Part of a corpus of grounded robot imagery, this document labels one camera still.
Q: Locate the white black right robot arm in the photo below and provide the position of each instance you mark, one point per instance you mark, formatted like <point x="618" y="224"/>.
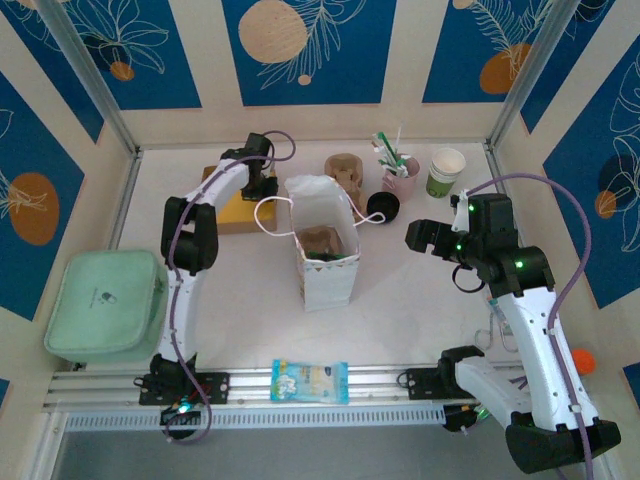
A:
<point x="535" y="350"/>

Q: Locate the single black cup lid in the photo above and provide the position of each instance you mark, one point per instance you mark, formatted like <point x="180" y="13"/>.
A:
<point x="317" y="256"/>

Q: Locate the pink straw holder cup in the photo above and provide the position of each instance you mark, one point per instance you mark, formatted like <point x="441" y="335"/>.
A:
<point x="402" y="185"/>

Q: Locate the blue wet wipes packet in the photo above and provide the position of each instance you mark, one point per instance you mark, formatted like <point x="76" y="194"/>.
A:
<point x="310" y="382"/>

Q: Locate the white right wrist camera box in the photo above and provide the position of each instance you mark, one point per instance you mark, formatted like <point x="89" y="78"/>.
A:
<point x="461" y="212"/>

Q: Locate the shallow cardboard box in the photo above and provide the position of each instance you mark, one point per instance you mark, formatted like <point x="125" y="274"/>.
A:
<point x="240" y="227"/>

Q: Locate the black plastic lid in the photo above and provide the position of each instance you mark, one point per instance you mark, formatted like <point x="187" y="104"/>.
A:
<point x="383" y="206"/>

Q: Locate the aluminium mounting rail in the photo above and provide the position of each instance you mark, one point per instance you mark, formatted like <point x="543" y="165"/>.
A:
<point x="375" y="385"/>

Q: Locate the stack of green paper cups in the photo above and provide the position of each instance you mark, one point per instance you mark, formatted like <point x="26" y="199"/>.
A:
<point x="445" y="170"/>

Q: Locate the small tube with carabiner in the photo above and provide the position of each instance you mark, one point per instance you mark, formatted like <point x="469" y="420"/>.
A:
<point x="497" y="310"/>

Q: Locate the black controller module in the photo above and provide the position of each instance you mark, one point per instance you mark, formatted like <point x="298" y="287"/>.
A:
<point x="457" y="422"/>
<point x="172" y="417"/>

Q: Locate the stack of pulp cup carriers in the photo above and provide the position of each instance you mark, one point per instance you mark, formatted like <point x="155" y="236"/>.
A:
<point x="344" y="172"/>

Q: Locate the orange capped bottle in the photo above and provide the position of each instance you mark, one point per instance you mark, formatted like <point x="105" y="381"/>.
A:
<point x="584" y="361"/>

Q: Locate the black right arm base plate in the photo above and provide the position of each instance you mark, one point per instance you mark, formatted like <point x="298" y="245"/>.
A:
<point x="420" y="384"/>

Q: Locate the aluminium frame post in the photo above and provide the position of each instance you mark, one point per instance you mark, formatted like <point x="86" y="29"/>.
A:
<point x="84" y="65"/>
<point x="538" y="65"/>

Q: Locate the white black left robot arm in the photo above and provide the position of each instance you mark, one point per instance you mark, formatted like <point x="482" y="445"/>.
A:
<point x="180" y="310"/>

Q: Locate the white paper gift bag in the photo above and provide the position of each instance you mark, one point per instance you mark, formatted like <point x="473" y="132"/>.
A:
<point x="327" y="285"/>

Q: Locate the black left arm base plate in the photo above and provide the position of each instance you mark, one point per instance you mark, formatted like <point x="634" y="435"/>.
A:
<point x="215" y="387"/>

